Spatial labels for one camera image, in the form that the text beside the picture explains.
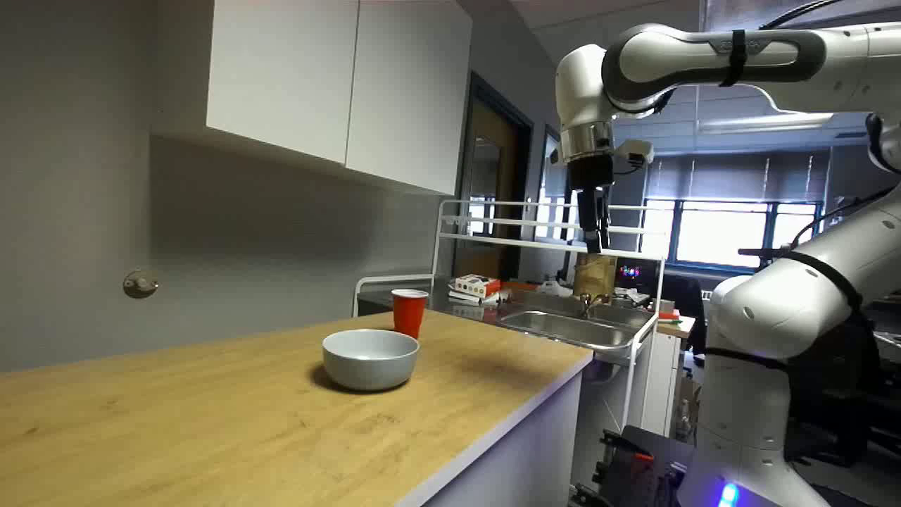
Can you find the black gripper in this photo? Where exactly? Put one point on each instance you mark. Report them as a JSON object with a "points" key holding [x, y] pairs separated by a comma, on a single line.
{"points": [[591, 170]]}

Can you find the orange plastic cup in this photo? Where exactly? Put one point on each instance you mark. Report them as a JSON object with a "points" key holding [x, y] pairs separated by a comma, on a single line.
{"points": [[408, 311]]}

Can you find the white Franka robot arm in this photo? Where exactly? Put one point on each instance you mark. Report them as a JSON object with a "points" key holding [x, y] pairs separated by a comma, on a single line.
{"points": [[694, 53]]}

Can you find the gray bowl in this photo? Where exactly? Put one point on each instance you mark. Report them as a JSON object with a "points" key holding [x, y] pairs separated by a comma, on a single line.
{"points": [[370, 361]]}

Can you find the brown paper bag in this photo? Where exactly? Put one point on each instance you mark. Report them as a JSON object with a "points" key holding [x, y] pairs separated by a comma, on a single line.
{"points": [[594, 280]]}

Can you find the stainless steel sink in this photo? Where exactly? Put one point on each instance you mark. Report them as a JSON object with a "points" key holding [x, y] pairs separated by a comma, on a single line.
{"points": [[565, 329]]}

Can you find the dark framed wooden door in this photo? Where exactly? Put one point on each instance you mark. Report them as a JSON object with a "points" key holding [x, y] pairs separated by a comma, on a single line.
{"points": [[494, 170]]}

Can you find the window with blinds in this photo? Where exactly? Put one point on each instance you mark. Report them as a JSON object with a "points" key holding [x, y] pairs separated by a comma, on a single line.
{"points": [[719, 236]]}

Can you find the red and white package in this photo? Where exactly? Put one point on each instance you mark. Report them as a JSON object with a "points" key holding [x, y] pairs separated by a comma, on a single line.
{"points": [[474, 285]]}

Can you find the ceiling light panel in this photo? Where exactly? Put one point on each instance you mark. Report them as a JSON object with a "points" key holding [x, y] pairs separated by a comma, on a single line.
{"points": [[764, 119]]}

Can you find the black equipment box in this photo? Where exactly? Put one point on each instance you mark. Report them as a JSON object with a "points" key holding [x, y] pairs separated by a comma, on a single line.
{"points": [[638, 467]]}

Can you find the black office chair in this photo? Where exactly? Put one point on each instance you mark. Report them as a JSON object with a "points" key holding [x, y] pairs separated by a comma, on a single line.
{"points": [[848, 405]]}

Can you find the white wall cabinet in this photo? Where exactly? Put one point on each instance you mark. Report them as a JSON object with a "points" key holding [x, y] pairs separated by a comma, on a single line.
{"points": [[283, 74]]}

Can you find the round metal wall knob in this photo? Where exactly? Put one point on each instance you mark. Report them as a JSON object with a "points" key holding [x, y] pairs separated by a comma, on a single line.
{"points": [[139, 283]]}

